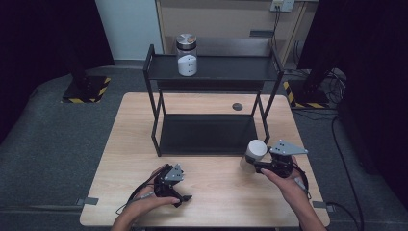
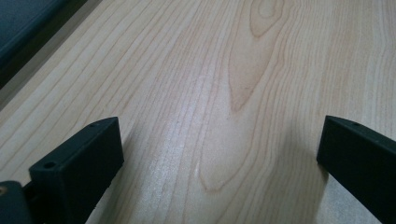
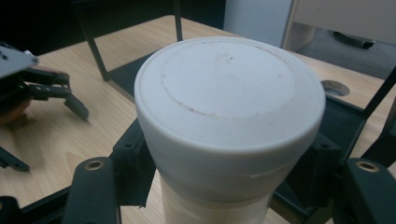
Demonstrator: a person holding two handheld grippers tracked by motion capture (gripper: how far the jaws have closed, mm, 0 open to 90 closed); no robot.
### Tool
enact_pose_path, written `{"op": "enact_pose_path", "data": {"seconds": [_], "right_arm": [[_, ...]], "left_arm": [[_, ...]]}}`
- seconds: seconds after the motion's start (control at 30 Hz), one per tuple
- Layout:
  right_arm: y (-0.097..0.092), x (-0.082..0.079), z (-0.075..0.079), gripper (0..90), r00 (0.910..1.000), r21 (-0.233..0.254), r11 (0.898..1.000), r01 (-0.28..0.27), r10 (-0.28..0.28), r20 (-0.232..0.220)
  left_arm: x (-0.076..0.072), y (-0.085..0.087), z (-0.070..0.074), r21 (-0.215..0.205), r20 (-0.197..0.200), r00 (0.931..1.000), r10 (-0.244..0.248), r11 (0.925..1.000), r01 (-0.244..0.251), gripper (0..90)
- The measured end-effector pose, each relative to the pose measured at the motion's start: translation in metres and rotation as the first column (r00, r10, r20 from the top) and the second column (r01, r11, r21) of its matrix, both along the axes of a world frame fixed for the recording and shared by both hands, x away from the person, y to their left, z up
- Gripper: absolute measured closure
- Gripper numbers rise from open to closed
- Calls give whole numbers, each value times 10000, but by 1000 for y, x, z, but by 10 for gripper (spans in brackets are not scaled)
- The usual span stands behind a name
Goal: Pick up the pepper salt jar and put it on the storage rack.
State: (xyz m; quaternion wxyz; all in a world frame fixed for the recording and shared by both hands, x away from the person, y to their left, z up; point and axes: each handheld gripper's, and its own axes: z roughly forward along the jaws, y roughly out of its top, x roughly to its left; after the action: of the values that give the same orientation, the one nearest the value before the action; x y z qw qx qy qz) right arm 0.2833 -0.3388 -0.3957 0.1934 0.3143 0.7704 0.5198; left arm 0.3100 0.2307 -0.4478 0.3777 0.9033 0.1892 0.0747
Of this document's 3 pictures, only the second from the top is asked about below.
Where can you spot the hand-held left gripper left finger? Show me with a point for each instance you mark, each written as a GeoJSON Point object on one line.
{"type": "Point", "coordinates": [77, 168]}

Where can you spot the dark flat board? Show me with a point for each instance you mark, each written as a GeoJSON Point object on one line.
{"type": "Point", "coordinates": [18, 25]}

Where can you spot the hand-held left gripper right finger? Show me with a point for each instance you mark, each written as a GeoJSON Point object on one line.
{"type": "Point", "coordinates": [364, 168]}

